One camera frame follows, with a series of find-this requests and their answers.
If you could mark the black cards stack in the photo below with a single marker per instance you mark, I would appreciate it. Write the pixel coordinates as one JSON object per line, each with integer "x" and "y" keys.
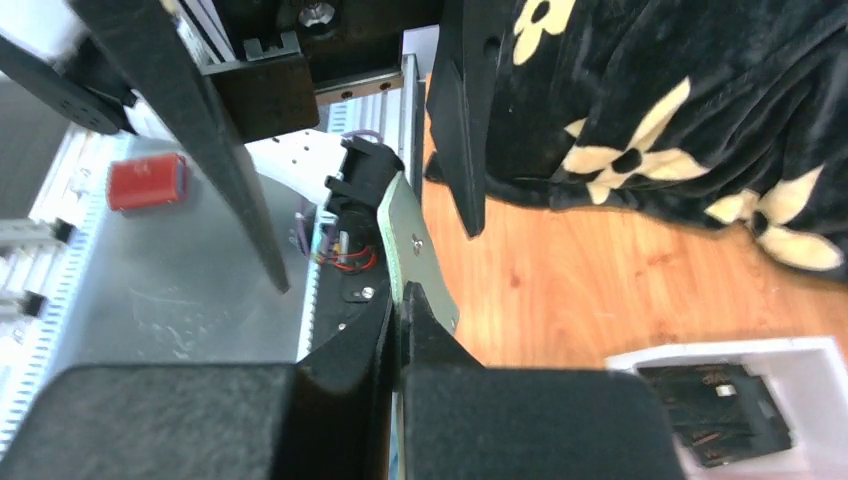
{"x": 721, "y": 413}

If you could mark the small red box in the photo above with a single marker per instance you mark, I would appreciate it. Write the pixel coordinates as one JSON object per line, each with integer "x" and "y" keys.
{"x": 146, "y": 182}

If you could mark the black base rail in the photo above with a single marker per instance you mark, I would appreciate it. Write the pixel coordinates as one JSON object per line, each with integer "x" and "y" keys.
{"x": 347, "y": 263}

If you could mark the black floral fleece blanket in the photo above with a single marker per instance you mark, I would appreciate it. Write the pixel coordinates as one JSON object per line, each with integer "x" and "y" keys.
{"x": 699, "y": 113}

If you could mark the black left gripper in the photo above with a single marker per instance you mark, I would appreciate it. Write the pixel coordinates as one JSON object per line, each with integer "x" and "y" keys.
{"x": 289, "y": 58}

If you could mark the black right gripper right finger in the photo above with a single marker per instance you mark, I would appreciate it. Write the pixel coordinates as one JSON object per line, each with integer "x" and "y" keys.
{"x": 463, "y": 420}

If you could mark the teal leather card holder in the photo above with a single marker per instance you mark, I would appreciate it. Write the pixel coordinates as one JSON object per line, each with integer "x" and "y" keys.
{"x": 414, "y": 252}

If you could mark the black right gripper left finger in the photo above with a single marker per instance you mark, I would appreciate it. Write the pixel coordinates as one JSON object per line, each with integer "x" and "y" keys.
{"x": 324, "y": 417}

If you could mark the white plastic bin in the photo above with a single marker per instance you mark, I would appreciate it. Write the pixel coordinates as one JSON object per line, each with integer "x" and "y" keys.
{"x": 808, "y": 380}

